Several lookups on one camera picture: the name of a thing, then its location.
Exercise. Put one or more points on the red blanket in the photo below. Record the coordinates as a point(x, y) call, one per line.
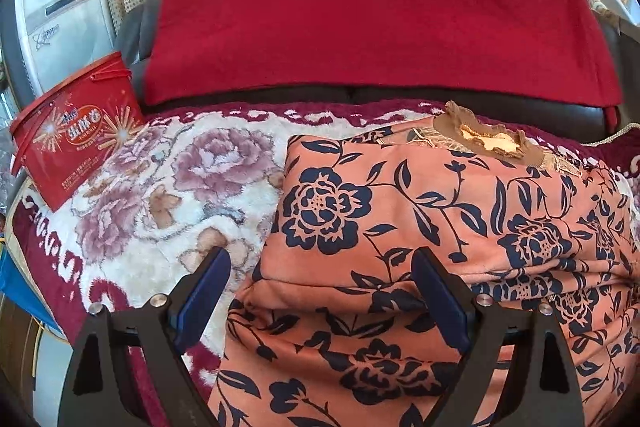
point(375, 7)

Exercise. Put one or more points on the blue cloth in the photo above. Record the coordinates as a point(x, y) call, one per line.
point(15, 282)

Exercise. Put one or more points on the black sofa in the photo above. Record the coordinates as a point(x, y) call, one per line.
point(550, 107)

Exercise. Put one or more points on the white standing air conditioner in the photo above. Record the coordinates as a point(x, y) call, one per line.
point(55, 7)

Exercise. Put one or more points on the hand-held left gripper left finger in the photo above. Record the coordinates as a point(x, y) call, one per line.
point(202, 292)

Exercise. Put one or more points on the floral plush blanket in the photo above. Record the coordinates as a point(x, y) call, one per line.
point(165, 187)

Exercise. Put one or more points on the orange floral garment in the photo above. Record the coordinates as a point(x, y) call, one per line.
point(380, 207)

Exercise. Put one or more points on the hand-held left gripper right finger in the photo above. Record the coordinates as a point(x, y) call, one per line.
point(440, 297)

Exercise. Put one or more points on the red plastic tub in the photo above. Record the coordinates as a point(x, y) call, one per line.
point(75, 142)

